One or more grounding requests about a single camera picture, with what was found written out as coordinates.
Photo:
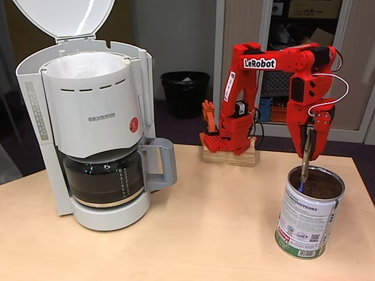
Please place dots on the white drip coffee maker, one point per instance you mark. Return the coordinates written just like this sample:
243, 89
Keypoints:
90, 117

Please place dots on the brown cardboard box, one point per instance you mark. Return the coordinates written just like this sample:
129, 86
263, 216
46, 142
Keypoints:
315, 8

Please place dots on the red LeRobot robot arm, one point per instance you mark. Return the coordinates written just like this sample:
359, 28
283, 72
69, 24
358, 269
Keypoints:
238, 126

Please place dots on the grey perforated crate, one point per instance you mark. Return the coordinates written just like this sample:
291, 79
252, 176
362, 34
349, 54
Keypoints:
275, 83

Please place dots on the white green coffee tin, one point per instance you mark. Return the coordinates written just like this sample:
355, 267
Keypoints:
306, 225

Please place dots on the grey sliding-door cabinet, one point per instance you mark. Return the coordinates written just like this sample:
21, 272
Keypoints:
360, 87

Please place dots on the wooden base block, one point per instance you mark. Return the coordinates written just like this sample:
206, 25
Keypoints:
228, 159

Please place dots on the cardboard box pink mark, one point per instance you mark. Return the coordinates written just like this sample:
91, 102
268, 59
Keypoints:
322, 36

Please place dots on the orange printed clamp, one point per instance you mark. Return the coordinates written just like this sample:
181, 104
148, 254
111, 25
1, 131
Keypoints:
209, 117

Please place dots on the small blue crate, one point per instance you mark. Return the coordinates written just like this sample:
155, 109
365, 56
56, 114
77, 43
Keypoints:
265, 110

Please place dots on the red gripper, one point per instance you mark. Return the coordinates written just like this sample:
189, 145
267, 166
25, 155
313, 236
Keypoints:
298, 117

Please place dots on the orange crate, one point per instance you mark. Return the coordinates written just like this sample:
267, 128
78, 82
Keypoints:
279, 114

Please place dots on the white paper coffee filter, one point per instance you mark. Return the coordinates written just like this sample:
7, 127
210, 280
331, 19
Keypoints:
85, 65

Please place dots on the black trash bin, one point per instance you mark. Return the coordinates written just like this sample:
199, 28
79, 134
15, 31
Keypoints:
181, 96

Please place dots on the white power socket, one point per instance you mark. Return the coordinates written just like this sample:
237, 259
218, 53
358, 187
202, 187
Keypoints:
277, 8

